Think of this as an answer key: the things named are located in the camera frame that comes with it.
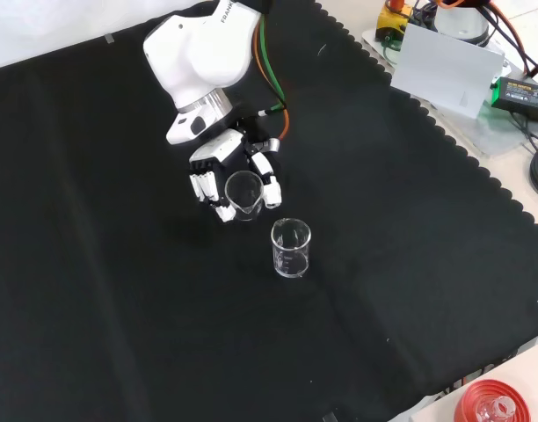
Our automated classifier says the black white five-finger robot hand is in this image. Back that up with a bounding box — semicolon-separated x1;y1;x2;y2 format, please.
188;116;284;224

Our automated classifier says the small clear glass beaker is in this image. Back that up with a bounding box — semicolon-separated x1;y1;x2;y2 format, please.
223;171;265;222

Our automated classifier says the large clear glass beaker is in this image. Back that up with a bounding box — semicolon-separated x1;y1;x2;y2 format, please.
271;217;313;280

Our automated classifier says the black bench cloth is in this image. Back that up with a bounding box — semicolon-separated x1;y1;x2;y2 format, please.
0;0;538;422

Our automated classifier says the yellow stop button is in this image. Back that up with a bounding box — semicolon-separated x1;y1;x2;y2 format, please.
377;0;414;43

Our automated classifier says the pale board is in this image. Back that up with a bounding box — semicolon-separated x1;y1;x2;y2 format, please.
389;21;506;120

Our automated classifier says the black power adapter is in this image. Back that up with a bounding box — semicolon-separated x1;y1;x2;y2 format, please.
490;76;538;124

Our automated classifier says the red ribbed round holder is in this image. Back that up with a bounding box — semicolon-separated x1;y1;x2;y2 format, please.
453;378;533;422

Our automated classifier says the clear glass piece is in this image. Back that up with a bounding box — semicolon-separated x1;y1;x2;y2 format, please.
476;397;518;422

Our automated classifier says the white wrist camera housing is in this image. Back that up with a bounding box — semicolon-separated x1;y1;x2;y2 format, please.
165;109;217;146

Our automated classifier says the orange cable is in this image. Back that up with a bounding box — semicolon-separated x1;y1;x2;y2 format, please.
253;24;292;142

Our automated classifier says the green cable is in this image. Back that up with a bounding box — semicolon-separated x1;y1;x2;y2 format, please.
258;16;288;116

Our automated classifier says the grey metal base plate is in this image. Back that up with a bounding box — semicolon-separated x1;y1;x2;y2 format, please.
360;25;538;156

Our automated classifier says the dark purple cable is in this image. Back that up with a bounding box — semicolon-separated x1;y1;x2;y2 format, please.
488;0;538;87

